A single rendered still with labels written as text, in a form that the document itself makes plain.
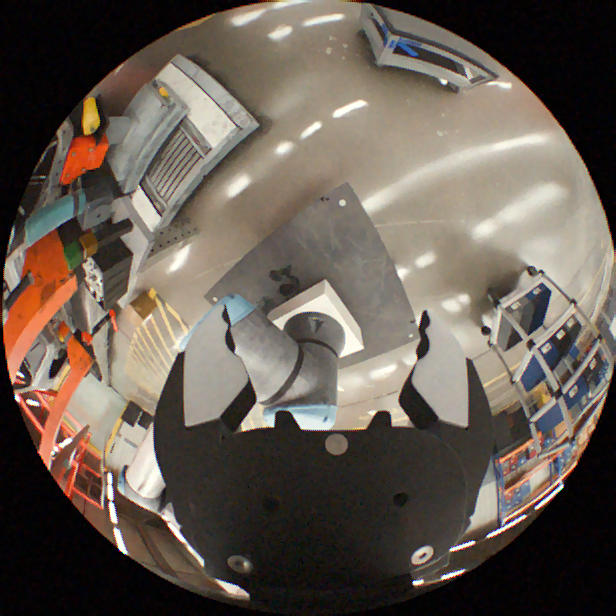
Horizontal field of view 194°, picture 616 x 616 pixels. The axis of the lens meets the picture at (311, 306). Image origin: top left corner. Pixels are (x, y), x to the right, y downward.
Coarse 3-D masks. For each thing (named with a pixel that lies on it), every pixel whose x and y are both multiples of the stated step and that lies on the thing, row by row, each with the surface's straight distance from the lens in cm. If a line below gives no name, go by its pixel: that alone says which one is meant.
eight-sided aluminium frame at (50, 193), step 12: (60, 132) 73; (72, 132) 74; (60, 144) 76; (60, 156) 78; (60, 168) 80; (48, 192) 87; (36, 204) 92; (24, 228) 96; (24, 240) 93; (12, 252) 93
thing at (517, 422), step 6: (522, 408) 667; (510, 414) 650; (516, 414) 656; (522, 414) 662; (510, 420) 646; (516, 420) 652; (522, 420) 659; (510, 426) 643; (516, 426) 649; (522, 426) 656; (528, 426) 663; (516, 432) 646; (522, 432) 654; (528, 432) 660; (516, 438) 645
